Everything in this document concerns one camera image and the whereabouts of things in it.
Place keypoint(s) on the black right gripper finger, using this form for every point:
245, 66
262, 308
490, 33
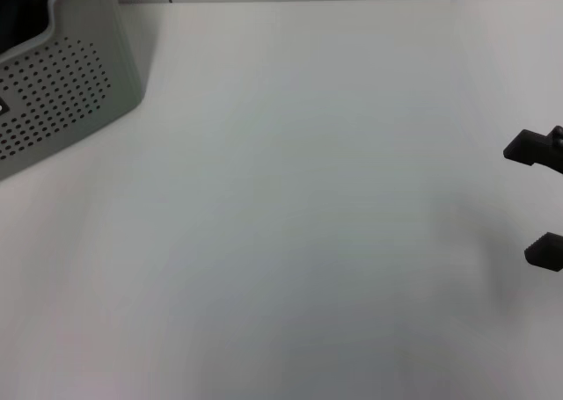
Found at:
532, 149
547, 252

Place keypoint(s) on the grey-green perforated storage box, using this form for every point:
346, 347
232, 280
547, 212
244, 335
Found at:
88, 88

